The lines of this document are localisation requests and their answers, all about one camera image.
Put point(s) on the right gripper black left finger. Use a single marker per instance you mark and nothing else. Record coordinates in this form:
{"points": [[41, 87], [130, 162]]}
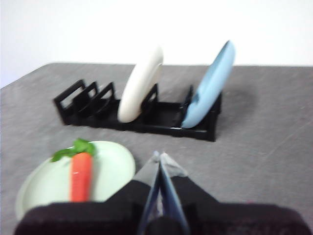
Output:
{"points": [[144, 188]]}

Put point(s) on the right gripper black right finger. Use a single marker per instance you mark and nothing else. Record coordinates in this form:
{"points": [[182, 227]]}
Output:
{"points": [[178, 188]]}

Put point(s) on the green plate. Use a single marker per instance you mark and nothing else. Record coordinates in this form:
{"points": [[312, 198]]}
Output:
{"points": [[107, 171]]}

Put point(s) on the orange carrot with green leaves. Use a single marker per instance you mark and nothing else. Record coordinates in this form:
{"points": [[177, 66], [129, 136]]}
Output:
{"points": [[80, 178]]}

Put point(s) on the black plate rack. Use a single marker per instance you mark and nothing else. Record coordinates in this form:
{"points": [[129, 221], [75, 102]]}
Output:
{"points": [[161, 115]]}

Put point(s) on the beige plate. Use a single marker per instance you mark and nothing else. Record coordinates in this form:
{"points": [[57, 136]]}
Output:
{"points": [[139, 90]]}

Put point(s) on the blue plate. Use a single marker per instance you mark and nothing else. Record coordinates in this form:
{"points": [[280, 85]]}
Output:
{"points": [[210, 93]]}

